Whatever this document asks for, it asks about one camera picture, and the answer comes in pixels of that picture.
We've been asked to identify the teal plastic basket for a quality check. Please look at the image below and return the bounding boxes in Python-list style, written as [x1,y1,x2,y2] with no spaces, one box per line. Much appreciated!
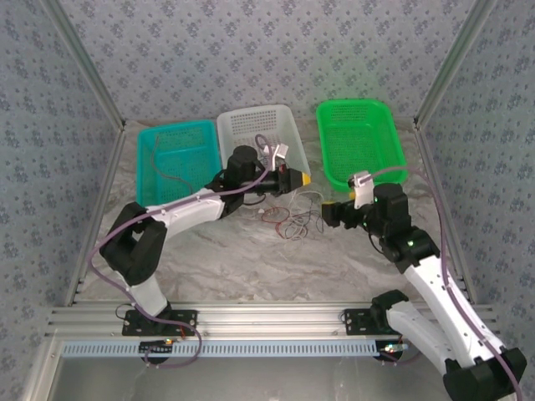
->
[136,119,225,209]

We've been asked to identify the aluminium frame post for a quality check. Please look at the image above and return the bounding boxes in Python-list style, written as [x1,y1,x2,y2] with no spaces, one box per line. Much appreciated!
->
[412,0,499,127]
[41,0,127,131]

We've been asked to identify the small circuit board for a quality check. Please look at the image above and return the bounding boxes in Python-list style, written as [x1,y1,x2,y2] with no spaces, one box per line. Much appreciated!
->
[140,340,176,357]
[379,342,410,358]

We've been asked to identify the grey thin cable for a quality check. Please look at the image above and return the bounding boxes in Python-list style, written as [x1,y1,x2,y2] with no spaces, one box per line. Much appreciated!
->
[149,133,196,198]

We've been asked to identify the slotted grey cable duct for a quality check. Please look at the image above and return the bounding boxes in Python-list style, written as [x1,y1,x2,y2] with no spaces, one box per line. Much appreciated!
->
[61,338,380,358]

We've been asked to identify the white thin cable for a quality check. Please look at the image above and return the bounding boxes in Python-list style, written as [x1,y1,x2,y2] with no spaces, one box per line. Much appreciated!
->
[287,190,325,243]

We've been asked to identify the grey metal panel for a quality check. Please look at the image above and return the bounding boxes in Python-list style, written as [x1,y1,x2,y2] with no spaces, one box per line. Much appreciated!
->
[45,354,452,401]

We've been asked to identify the white plastic basket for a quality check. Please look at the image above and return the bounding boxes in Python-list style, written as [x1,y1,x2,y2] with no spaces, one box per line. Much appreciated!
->
[216,104,313,197]

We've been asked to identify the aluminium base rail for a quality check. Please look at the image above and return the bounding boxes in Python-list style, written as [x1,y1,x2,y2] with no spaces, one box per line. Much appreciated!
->
[45,303,501,338]

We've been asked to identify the green plastic basket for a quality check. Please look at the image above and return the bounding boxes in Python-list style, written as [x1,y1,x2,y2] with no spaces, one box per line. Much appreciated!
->
[316,99,409,193]

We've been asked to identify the purple thin cable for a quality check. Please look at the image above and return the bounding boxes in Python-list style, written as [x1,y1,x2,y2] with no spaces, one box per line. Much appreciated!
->
[278,207,325,241]

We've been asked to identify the arm mauve harness cable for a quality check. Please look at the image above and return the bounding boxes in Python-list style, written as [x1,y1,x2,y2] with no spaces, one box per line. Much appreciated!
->
[367,165,524,401]
[85,133,286,371]

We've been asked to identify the aluminium side rail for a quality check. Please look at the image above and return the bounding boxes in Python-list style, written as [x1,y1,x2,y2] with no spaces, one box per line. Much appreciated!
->
[414,120,477,302]
[64,124,126,308]

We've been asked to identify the right arm mauve harness cable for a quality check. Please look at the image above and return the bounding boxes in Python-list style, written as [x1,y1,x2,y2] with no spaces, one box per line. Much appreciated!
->
[367,165,524,401]

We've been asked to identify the left arm mauve harness cable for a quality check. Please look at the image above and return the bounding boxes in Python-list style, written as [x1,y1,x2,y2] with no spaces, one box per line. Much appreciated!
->
[85,133,286,371]

